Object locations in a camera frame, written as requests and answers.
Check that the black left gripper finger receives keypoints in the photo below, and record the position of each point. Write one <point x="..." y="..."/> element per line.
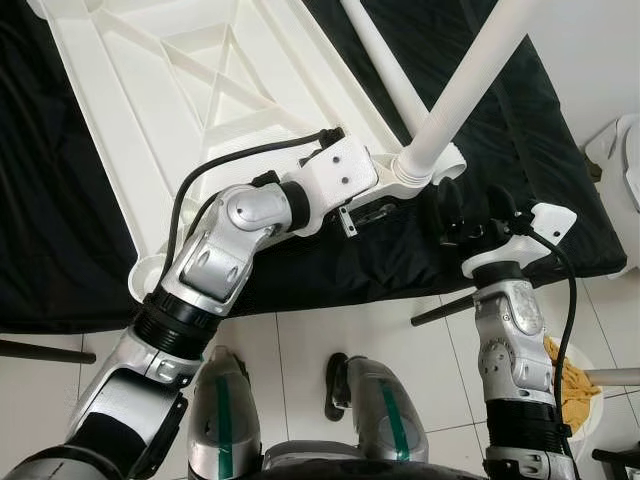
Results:
<point x="378" y="211"/>

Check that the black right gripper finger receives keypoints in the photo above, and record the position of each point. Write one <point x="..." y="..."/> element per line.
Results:
<point x="502" y="205"/>
<point x="450" y="210"/>

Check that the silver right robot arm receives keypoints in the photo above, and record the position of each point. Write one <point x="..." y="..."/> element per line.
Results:
<point x="510" y="350"/>

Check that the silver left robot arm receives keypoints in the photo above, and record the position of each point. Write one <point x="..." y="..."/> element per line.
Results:
<point x="200" y="270"/>

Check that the black cloth table cover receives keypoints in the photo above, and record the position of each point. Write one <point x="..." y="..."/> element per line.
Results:
<point x="520" y="200"/>

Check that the white plastic chair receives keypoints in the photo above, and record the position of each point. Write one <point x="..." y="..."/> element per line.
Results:
<point x="620" y="170"/>

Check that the silver right robot leg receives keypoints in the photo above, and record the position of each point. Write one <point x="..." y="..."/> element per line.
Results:
<point x="385" y="410"/>

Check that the silver robot leg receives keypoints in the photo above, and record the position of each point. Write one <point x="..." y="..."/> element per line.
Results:
<point x="215" y="425"/>
<point x="385" y="410"/>

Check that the grey pole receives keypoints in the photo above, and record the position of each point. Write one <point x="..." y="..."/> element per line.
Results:
<point x="615" y="377"/>

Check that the white round plate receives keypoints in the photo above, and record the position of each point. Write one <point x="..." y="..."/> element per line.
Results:
<point x="598" y="405"/>

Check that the silver left robot leg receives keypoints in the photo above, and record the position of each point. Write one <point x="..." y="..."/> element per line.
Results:
<point x="215" y="425"/>

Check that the black robot waist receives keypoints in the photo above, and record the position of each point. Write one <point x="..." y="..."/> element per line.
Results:
<point x="370" y="473"/>

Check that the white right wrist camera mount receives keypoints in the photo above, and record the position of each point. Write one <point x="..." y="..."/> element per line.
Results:
<point x="530" y="235"/>

